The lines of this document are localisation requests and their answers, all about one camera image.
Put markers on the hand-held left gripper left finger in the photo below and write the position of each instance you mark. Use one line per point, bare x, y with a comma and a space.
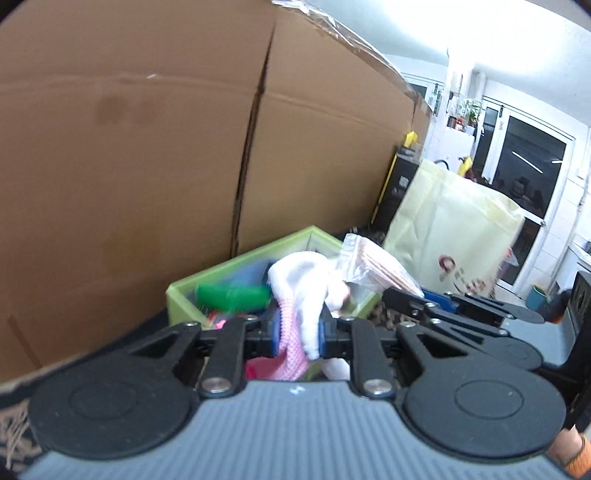
275, 333

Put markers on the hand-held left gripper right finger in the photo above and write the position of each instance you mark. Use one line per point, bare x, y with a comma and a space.
327, 338

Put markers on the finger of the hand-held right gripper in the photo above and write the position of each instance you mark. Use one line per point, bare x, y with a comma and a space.
415, 302
438, 300

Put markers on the clear zip bag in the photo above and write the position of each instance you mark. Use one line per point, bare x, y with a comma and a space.
374, 263

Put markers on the white and pink glove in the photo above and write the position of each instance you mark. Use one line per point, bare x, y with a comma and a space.
300, 281

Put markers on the light green box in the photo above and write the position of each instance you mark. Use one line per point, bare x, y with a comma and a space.
184, 300

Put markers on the person's right hand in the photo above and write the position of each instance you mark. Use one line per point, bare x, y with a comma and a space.
572, 452

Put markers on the green carton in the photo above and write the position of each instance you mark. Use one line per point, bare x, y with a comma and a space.
231, 296

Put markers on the cream tote bag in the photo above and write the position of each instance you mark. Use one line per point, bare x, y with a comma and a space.
443, 217

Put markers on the teal bucket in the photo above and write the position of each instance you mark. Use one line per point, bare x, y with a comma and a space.
536, 299

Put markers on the black cabinet with yellow trim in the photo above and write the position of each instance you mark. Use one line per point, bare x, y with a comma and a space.
401, 180

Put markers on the glass door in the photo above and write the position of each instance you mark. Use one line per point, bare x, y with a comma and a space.
531, 184

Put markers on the small potted plant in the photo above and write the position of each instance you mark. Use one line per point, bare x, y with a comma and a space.
472, 113

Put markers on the large cardboard box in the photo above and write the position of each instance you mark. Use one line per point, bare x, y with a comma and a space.
115, 175

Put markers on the black patterned mat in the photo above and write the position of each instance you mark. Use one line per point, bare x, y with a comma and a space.
14, 429

